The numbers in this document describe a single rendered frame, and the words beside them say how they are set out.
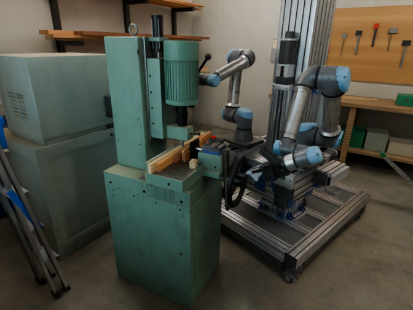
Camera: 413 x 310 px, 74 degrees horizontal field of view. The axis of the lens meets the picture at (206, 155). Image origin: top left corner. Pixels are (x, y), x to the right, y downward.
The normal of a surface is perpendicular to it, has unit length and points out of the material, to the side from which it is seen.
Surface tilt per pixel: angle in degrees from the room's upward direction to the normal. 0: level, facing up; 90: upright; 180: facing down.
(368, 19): 90
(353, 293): 0
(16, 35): 90
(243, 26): 90
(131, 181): 90
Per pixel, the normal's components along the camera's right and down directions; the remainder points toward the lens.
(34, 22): 0.84, 0.22
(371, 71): -0.54, 0.31
